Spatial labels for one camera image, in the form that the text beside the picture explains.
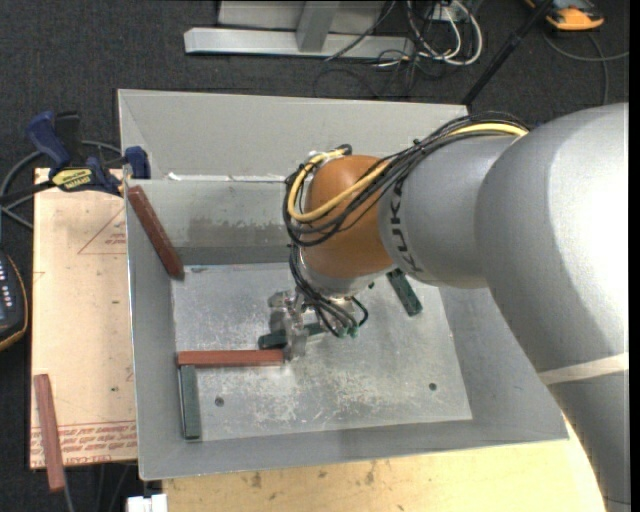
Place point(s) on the red-brown flat block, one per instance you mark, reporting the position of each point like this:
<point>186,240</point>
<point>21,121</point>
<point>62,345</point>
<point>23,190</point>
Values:
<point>230,358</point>
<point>50,435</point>
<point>155,232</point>

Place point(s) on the dark green flat block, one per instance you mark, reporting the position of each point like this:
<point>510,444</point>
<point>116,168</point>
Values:
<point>190,405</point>
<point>407,297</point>
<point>272,340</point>

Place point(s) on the grey metal bin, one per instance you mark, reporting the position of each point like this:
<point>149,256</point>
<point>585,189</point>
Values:
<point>350,400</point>

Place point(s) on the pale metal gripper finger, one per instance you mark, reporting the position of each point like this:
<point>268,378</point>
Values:
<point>299,335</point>
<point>280,314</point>

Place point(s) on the brown cardboard board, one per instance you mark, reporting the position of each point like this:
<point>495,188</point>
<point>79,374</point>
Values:
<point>80,310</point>

